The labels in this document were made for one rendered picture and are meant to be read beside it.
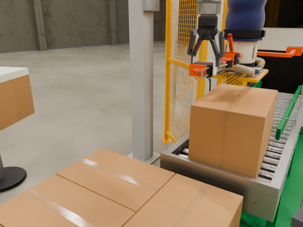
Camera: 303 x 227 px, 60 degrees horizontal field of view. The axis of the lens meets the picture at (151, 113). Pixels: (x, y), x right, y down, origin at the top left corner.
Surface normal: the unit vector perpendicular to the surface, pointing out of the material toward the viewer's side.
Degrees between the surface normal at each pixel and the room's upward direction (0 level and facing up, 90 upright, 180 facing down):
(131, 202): 0
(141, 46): 90
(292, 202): 0
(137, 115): 90
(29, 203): 0
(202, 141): 90
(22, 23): 90
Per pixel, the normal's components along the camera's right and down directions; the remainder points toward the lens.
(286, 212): 0.00, -0.94
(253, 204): -0.54, 0.29
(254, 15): 0.24, 0.10
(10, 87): 0.98, 0.07
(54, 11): 0.67, 0.26
